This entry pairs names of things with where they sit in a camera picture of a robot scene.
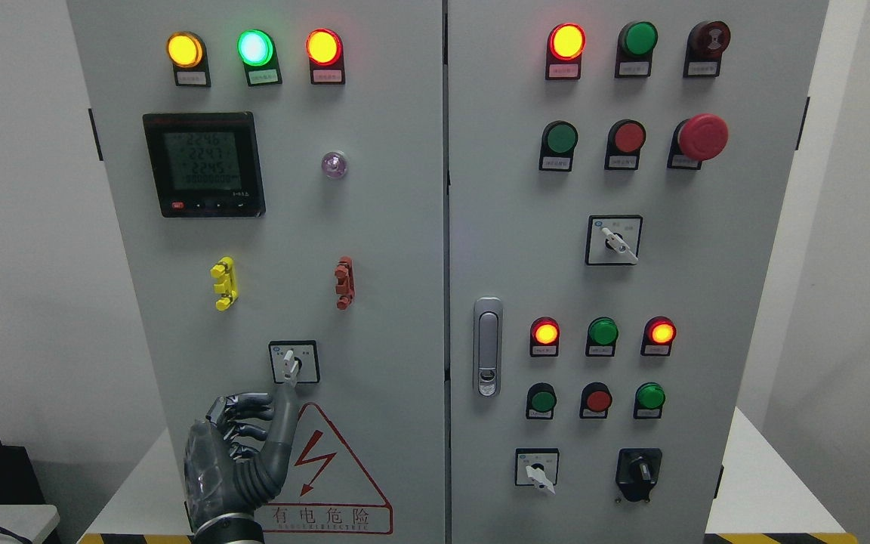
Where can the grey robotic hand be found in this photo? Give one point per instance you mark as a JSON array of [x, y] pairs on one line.
[[236, 459]]

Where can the white rotary switch door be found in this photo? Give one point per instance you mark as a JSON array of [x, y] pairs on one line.
[[295, 361]]

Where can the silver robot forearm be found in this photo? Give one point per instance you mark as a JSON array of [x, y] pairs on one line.
[[236, 527]]

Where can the yellow indicator light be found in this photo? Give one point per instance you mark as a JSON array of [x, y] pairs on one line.
[[189, 59]]

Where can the lit green indicator light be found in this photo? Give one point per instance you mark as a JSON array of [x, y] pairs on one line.
[[259, 57]]

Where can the red high voltage warning sticker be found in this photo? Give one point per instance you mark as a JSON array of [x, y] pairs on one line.
[[327, 489]]

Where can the yellow terminal clip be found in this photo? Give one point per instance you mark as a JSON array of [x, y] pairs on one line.
[[225, 283]]

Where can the red terminal clip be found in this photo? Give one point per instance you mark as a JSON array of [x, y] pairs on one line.
[[344, 287]]

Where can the black digital power meter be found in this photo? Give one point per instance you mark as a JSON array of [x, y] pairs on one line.
[[205, 165]]

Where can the green push button lower left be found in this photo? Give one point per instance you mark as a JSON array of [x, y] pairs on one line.
[[541, 400]]

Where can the green push button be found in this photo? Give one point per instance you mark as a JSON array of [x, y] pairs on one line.
[[541, 400], [649, 400], [558, 143]]

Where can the clear white indicator lamp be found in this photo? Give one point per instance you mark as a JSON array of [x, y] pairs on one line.
[[334, 164]]

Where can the lit red light middle left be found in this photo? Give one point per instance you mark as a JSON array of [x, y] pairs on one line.
[[544, 337]]

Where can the grey electrical cabinet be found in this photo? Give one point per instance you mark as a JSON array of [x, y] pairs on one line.
[[441, 117]]

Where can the red push button lower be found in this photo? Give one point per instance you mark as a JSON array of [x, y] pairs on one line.
[[595, 401]]

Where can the red push button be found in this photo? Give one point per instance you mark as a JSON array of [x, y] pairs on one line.
[[595, 401], [625, 140]]

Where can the green light middle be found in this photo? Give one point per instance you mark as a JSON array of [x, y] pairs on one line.
[[602, 336]]

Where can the green push button lower right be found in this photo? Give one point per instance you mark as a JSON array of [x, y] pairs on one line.
[[649, 400]]

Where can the lit red indicator light left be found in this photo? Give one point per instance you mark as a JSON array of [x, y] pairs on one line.
[[325, 50]]

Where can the lit red light middle right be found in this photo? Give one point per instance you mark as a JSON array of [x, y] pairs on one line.
[[658, 336]]

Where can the green push button upper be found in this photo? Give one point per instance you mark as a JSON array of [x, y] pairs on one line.
[[558, 143]]

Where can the red push button upper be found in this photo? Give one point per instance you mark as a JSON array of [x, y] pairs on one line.
[[625, 140]]

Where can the lit red light top right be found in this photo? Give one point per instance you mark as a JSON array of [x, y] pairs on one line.
[[565, 46]]

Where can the red emergency stop button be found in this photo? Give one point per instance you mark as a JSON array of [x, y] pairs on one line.
[[697, 139]]

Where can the green light top right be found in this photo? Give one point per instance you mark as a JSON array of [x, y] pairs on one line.
[[635, 44]]

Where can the dark red buzzer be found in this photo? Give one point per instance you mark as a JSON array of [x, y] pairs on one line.
[[705, 46]]

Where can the white box with black cable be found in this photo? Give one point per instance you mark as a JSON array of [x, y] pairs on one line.
[[33, 521]]

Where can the silver door handle lock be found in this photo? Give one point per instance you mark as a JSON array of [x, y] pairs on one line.
[[487, 330]]

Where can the white rotary switch lower right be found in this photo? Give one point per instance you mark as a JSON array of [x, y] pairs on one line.
[[537, 468]]

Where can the white rotary switch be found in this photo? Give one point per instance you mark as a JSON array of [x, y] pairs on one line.
[[537, 468], [613, 240]]

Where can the black rotary switch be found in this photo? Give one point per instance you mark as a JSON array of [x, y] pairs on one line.
[[637, 472]]

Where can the white rotary switch upper right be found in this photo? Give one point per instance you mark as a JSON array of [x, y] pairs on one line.
[[613, 240]]

